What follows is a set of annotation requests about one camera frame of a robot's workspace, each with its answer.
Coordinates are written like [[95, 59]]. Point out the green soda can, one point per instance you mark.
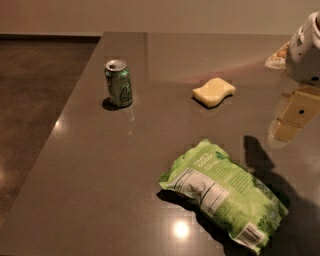
[[118, 82]]

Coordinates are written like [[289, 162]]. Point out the yellow sponge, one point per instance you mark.
[[213, 92]]

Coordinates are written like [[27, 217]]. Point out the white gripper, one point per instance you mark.
[[306, 55]]

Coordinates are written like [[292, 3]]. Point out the green chip bag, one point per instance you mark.
[[226, 194]]

